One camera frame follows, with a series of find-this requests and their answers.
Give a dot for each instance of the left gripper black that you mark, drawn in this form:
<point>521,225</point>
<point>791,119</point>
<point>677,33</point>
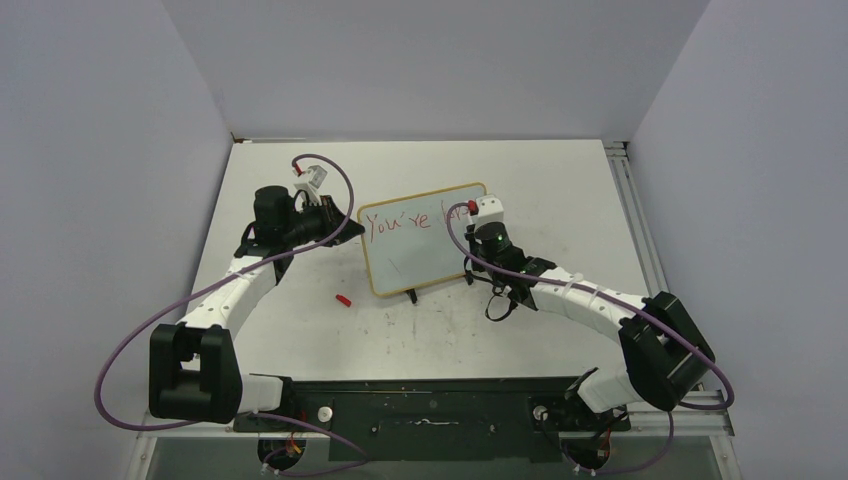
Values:
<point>330,216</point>

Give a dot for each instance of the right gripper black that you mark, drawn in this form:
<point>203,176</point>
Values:
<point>473,242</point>

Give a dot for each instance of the yellow framed whiteboard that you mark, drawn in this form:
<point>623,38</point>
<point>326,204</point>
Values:
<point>406,243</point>

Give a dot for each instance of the red marker cap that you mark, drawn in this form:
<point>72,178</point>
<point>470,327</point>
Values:
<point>343,300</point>

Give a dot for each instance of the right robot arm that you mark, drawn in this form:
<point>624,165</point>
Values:
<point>665,355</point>

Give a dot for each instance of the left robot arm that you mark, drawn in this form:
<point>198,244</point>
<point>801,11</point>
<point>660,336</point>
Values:
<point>194,373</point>

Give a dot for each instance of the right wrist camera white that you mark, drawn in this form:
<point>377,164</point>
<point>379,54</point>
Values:
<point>484,210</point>

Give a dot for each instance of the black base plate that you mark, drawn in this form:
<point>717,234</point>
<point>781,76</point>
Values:
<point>443,420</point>

